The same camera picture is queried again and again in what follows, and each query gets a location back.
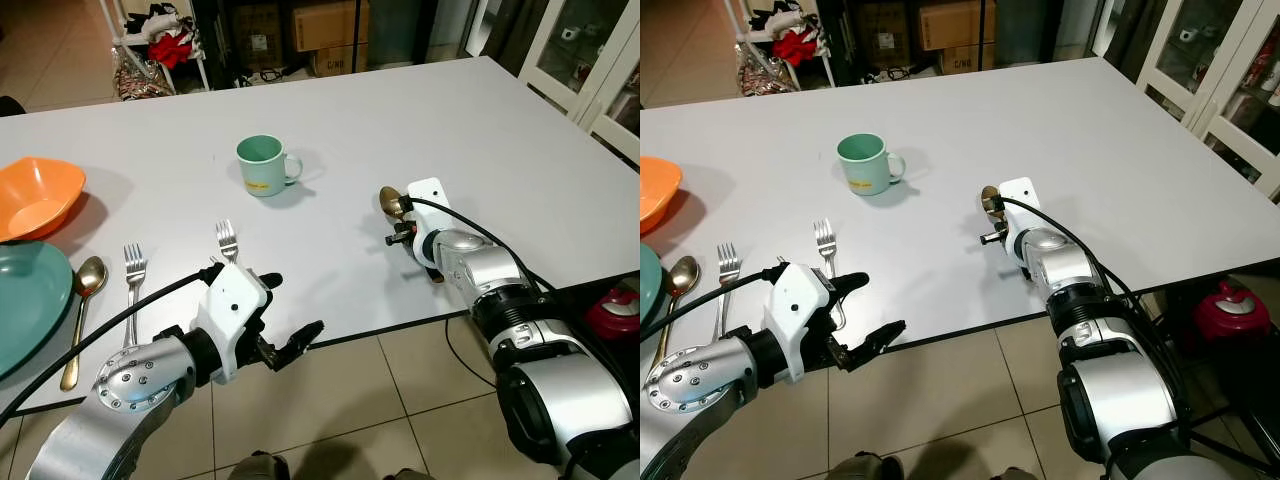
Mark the red white clothes pile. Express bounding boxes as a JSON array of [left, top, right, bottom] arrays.
[[124, 4, 203, 71], [748, 3, 829, 67]]

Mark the large cardboard box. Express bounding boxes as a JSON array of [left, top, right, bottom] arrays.
[[290, 0, 363, 52], [917, 0, 997, 52]]

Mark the teal plate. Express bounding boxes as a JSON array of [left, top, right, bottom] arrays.
[[0, 240, 75, 380], [640, 243, 665, 333]]

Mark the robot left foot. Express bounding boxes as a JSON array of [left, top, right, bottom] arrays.
[[824, 451, 907, 480], [224, 450, 292, 480]]

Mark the patterned bag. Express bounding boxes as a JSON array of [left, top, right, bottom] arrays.
[[737, 48, 803, 99], [112, 48, 178, 102]]

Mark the gold spoon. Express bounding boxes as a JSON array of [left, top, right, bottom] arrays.
[[59, 255, 110, 392], [377, 185, 412, 222], [650, 255, 702, 373]]

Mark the silver fork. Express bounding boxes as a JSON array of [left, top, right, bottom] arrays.
[[121, 242, 149, 348], [812, 218, 848, 332], [714, 242, 742, 342], [214, 219, 242, 267]]

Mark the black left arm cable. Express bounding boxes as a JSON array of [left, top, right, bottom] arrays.
[[640, 261, 793, 343], [0, 261, 225, 423]]

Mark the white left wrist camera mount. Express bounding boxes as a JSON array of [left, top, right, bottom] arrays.
[[764, 261, 837, 387], [192, 261, 272, 387]]

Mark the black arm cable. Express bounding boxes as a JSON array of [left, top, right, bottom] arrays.
[[640, 261, 793, 343], [403, 196, 561, 391], [0, 261, 225, 423], [998, 195, 1217, 441]]

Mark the green mug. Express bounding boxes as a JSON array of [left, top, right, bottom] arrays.
[[836, 132, 907, 197], [235, 134, 304, 199]]

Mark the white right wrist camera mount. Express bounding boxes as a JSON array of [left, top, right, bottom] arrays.
[[404, 177, 453, 273], [998, 176, 1045, 267]]

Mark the small printed cardboard box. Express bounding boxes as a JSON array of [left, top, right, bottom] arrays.
[[310, 46, 367, 78], [938, 45, 997, 77]]

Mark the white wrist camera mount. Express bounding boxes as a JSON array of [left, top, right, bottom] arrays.
[[764, 261, 837, 387], [404, 177, 453, 273], [192, 261, 272, 387], [998, 176, 1045, 267]]

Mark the white glass door cabinet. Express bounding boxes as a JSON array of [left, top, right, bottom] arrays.
[[1130, 0, 1280, 198], [518, 0, 641, 163]]

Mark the red round container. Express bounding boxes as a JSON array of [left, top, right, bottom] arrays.
[[584, 284, 641, 343], [1194, 281, 1272, 347]]

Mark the orange bowl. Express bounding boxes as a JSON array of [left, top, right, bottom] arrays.
[[640, 156, 685, 237], [0, 156, 88, 244]]

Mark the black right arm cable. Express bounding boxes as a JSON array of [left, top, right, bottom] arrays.
[[403, 196, 561, 391], [998, 195, 1217, 441]]

